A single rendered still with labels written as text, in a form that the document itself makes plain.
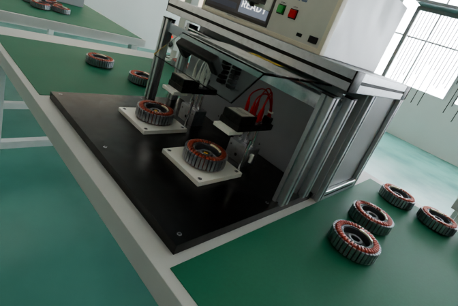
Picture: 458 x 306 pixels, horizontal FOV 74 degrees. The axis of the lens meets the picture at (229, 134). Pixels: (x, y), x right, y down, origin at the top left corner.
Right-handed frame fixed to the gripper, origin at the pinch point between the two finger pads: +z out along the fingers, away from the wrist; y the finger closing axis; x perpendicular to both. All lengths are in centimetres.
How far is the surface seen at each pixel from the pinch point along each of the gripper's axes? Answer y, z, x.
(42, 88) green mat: -47, -26, -43
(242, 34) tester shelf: -7.0, 5.5, -8.7
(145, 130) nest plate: -13.3, -11.5, -39.9
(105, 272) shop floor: -32, 0, -118
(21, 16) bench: -154, -7, -44
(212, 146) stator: 2.5, -1.5, -36.7
